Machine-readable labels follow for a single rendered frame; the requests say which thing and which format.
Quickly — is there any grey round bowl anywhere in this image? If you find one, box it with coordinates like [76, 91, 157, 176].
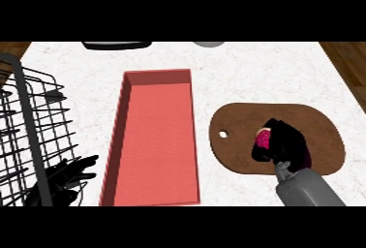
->
[193, 41, 226, 48]

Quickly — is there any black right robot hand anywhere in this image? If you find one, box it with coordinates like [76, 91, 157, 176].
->
[252, 117, 314, 171]

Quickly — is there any red cardboard box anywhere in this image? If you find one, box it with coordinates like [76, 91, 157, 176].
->
[100, 68, 203, 207]

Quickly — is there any brown wooden cutting board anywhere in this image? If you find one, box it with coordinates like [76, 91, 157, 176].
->
[209, 102, 346, 176]

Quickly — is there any black wire rack basket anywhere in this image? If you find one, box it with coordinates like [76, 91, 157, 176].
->
[0, 52, 88, 207]

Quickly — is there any black flat pan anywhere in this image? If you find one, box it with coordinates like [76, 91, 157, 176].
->
[80, 41, 154, 51]

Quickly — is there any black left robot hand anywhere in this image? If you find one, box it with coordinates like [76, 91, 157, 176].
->
[23, 154, 101, 207]

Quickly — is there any pink frosted cupcake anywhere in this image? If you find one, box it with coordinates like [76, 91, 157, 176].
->
[255, 127, 274, 152]

